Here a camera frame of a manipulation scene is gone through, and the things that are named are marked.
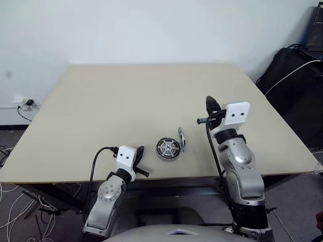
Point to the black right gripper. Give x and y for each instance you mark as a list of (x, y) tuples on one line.
[(214, 116)]

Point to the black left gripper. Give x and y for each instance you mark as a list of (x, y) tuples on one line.
[(142, 171)]

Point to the silver spoked rotor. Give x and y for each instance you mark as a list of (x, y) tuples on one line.
[(167, 147)]

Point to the silver motor lid circuit board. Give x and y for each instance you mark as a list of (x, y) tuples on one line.
[(182, 138)]

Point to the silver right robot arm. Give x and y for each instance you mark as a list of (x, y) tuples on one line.
[(242, 164)]

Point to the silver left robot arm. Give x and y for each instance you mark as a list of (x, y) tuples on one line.
[(108, 196)]

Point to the silver motor housing copper windings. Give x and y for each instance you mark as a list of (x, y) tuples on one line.
[(166, 157)]

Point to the large black case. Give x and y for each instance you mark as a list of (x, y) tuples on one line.
[(295, 95)]

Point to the grey robot torso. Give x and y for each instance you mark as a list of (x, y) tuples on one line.
[(176, 234)]

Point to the black plug adapter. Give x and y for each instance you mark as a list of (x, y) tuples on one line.
[(30, 102)]

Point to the clear table corner protector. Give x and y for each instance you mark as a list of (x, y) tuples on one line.
[(319, 168)]

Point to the black equipment rack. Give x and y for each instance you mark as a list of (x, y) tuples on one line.
[(315, 30)]

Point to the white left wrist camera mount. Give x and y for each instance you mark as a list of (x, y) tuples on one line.
[(125, 158)]

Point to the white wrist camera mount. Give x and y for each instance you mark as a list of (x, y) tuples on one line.
[(125, 158), (237, 113)]

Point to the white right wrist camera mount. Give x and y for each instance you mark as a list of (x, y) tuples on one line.
[(237, 113)]

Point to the black table frame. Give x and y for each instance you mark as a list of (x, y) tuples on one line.
[(63, 195)]

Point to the white wall power strip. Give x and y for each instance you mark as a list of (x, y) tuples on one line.
[(22, 103)]

